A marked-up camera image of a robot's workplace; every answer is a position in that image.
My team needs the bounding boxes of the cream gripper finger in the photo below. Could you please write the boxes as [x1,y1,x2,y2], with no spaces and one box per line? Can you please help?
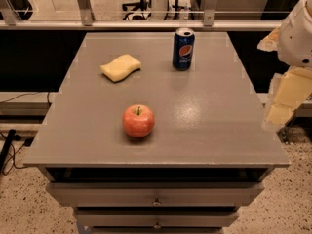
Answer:
[257,27,280,52]
[263,66,312,131]

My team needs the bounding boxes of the blue pepsi can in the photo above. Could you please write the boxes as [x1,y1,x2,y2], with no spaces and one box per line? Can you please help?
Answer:
[173,28,195,71]

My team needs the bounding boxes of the yellow sponge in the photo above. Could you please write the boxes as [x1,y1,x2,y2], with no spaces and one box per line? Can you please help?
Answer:
[100,54,141,82]

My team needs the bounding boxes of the grey drawer cabinet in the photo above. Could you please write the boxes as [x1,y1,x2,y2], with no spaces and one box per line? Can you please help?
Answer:
[24,32,289,234]

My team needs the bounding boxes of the red apple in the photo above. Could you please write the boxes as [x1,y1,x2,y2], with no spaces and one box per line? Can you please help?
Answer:
[122,104,155,137]

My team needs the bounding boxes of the top drawer with knob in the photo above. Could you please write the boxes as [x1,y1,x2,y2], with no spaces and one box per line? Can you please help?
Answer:
[46,182,264,207]

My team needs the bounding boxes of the drawer with knob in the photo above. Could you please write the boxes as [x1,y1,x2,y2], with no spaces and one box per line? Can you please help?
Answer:
[46,182,264,207]
[74,208,239,229]

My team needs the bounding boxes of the metal railing frame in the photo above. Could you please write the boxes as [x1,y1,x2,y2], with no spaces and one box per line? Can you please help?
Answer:
[0,0,281,31]

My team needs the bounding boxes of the black floor cables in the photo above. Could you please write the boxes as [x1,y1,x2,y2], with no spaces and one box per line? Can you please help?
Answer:
[0,129,35,176]

